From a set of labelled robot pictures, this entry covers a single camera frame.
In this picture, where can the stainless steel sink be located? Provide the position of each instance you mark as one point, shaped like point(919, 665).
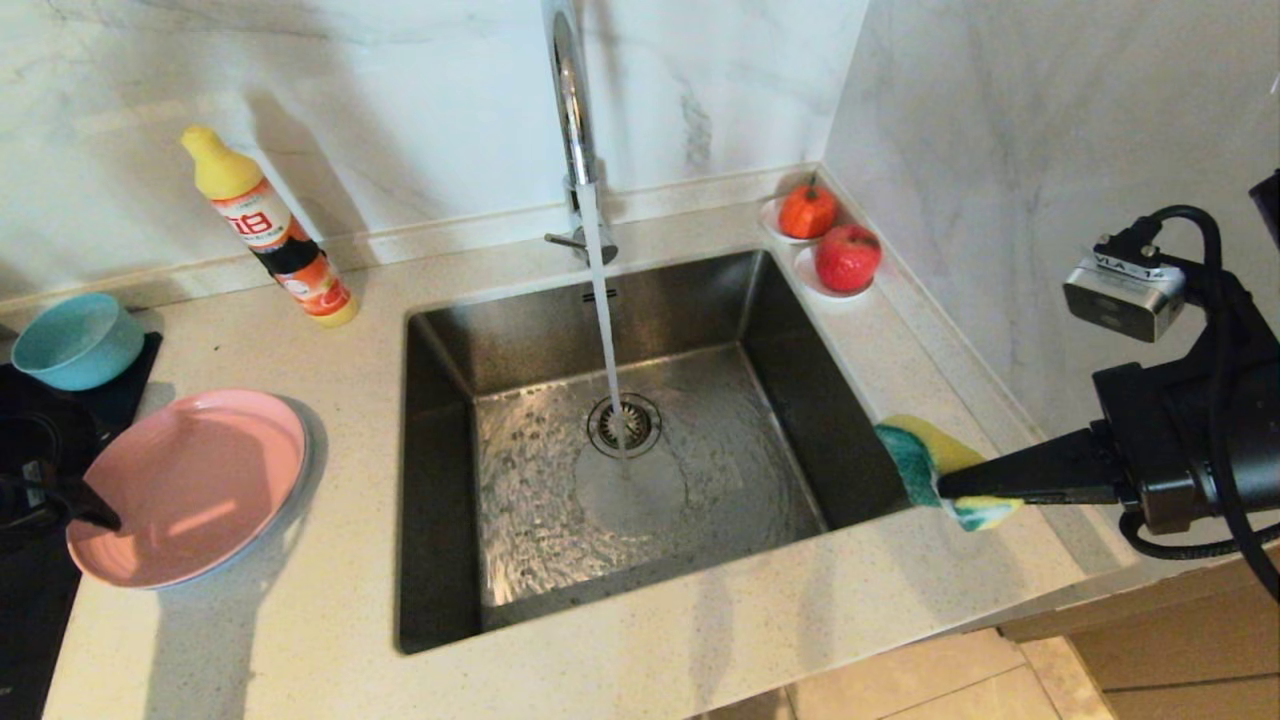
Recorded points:
point(700, 520)

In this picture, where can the metal sink drain strainer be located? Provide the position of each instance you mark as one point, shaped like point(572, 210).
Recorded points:
point(640, 430)

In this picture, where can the red toy apple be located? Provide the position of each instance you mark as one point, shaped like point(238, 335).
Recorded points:
point(848, 258)

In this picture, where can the pink plate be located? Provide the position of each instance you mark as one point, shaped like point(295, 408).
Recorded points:
point(190, 490)

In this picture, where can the small white dish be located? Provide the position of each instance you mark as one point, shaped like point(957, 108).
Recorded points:
point(768, 218)
point(815, 285)

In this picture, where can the brown wooden cabinet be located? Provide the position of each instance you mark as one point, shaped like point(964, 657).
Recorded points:
point(1180, 640)

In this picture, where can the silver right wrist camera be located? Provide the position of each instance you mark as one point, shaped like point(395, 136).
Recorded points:
point(1120, 300)

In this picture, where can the blue bowl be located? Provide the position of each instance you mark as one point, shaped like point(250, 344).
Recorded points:
point(80, 345)

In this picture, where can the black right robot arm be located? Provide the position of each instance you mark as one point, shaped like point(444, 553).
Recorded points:
point(1255, 420)

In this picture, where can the clear water stream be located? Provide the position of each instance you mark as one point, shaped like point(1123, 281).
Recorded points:
point(603, 310)

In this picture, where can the black induction cooktop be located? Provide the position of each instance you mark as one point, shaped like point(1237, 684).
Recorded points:
point(30, 640)

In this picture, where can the yellow green sponge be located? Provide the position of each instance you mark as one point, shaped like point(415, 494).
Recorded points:
point(915, 465)

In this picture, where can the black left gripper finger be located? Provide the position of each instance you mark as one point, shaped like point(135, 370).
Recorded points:
point(60, 498)

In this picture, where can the orange toy persimmon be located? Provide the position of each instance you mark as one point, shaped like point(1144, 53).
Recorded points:
point(806, 212)

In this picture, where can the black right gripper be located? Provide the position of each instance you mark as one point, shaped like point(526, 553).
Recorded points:
point(1160, 450)

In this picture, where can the orange detergent bottle yellow cap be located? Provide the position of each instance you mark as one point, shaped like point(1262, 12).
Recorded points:
point(265, 225)

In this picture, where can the chrome faucet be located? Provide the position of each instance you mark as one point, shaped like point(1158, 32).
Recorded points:
point(572, 110)

